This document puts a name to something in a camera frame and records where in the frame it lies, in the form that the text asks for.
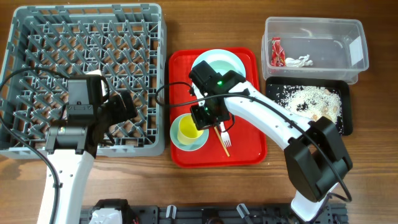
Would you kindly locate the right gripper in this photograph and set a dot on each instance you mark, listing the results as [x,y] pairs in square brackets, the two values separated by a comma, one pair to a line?
[200,122]

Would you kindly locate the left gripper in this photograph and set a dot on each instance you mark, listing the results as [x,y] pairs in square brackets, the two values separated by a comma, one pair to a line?
[120,114]

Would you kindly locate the white plastic fork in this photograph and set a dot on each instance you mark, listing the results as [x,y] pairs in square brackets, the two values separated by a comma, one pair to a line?
[225,136]

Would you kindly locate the yellow cup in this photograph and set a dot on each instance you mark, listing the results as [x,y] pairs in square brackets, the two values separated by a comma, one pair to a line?
[187,132]

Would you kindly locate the small light blue saucer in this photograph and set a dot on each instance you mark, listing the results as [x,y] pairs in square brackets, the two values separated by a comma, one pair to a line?
[193,147]

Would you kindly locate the green bowl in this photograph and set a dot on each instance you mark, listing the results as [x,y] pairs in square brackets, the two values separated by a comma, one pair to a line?
[222,67]

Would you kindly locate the red snack wrapper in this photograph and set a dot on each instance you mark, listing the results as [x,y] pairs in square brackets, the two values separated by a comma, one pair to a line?
[278,53]

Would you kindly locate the rice and food scraps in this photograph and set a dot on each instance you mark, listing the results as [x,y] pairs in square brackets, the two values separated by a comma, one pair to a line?
[311,102]

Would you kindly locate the white tissue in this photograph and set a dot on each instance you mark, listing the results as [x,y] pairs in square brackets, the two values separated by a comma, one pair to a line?
[302,61]

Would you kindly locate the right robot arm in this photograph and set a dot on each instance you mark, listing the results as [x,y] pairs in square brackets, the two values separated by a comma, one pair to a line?
[315,155]

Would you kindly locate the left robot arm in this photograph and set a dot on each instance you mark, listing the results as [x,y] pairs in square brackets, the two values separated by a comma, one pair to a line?
[72,142]

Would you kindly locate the grey plastic dishwasher rack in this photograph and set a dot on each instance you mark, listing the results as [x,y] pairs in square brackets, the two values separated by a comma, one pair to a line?
[126,43]

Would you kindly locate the clear plastic waste bin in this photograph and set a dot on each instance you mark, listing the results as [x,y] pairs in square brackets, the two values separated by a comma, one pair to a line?
[337,47]

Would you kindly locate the wooden chopstick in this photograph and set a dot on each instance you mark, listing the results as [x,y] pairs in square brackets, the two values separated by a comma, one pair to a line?
[221,141]

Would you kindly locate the large light blue plate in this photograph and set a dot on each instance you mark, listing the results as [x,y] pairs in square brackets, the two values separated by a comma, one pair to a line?
[219,54]

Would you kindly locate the red plastic serving tray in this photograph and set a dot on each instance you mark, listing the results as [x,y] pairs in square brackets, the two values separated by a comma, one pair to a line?
[248,143]

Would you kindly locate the black plastic tray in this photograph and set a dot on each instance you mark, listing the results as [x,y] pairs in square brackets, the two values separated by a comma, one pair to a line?
[341,86]

